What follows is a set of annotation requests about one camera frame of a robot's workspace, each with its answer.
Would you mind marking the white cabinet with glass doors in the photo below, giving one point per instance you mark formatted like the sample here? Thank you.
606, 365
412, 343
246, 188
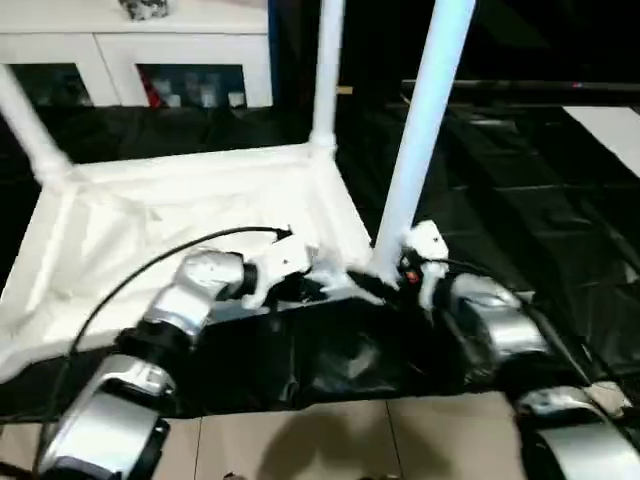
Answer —
125, 50

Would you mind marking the dark object on cabinet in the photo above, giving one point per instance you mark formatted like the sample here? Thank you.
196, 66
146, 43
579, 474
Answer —
145, 9

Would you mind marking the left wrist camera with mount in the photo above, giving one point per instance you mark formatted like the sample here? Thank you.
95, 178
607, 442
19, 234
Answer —
280, 260

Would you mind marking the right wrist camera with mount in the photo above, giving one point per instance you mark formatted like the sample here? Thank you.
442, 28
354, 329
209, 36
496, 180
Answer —
425, 240

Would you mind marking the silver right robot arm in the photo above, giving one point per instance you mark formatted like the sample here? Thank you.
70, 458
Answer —
500, 320

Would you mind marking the white flat board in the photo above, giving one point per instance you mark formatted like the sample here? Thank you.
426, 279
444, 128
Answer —
607, 130

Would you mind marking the black glossy mat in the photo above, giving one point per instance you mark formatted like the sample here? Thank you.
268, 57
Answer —
525, 225

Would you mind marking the long black bar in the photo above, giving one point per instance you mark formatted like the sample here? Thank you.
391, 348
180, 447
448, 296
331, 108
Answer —
525, 85

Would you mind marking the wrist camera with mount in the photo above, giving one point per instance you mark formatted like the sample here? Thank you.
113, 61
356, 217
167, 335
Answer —
280, 260
425, 240

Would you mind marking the small tan label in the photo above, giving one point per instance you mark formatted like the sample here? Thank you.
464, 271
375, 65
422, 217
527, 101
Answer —
344, 90

